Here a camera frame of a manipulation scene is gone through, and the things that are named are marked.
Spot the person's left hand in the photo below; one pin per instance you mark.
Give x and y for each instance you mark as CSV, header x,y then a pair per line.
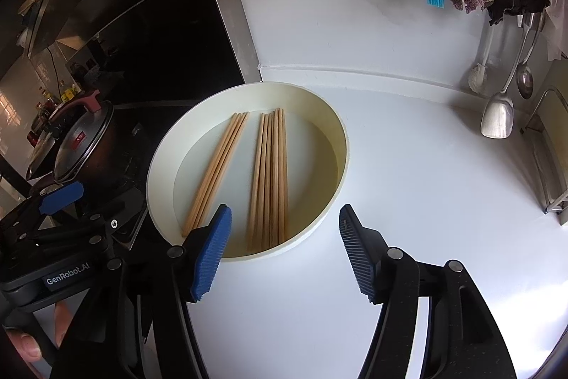
x,y
26,348

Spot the cream cutting board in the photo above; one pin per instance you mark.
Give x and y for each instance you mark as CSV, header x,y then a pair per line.
x,y
558,139

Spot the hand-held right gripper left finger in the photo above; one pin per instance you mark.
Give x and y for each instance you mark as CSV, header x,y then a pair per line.
x,y
213,259

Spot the bundle of wooden chopsticks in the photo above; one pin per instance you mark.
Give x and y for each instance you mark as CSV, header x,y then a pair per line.
x,y
268,183

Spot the white cloth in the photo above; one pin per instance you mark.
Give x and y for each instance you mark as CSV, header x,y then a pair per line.
x,y
557,19

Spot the steel ladle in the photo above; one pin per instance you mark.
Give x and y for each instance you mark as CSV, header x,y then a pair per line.
x,y
525,83

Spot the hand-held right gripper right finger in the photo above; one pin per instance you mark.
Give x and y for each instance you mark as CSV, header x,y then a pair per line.
x,y
357,259

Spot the cream round basin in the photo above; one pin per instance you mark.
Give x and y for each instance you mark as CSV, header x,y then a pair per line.
x,y
306,166

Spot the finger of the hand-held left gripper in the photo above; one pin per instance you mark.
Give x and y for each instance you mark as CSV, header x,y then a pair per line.
x,y
62,198
97,226

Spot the white bottle brush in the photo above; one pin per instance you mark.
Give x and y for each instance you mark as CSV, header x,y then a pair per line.
x,y
478,79

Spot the cluster of condiment bottles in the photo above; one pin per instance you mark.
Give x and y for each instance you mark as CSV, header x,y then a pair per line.
x,y
66,95

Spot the steel spatula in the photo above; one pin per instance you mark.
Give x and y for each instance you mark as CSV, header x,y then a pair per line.
x,y
497,117

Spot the dark cooking pot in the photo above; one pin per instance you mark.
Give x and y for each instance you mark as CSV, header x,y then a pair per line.
x,y
106,157

